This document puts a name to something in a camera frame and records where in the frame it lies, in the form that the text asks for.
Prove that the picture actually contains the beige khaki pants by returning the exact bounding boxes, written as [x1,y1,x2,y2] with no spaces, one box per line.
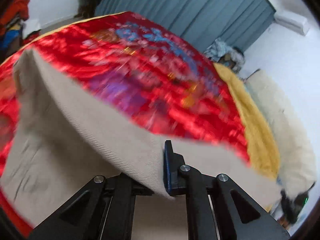
[0,48,283,228]

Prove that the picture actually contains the yellow dotted fleece blanket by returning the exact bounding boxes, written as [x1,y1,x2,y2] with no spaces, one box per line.
[214,63,280,181]

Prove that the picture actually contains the red floral satin bedspread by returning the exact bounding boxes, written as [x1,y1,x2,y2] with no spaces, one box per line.
[0,11,251,238]

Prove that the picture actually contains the striped clothes pile by curtain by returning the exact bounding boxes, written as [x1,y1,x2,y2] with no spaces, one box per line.
[204,38,245,74]

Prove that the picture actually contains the blue garment on box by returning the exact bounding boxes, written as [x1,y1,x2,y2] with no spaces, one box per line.
[0,30,21,50]

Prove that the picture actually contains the blue pleated curtain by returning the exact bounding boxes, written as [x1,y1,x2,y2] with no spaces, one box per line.
[95,0,275,51]

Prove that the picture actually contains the orange garment on box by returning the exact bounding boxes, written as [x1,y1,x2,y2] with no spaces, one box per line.
[1,0,30,36]

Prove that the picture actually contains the white wall air conditioner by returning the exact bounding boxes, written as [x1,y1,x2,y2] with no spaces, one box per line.
[274,10,310,36]

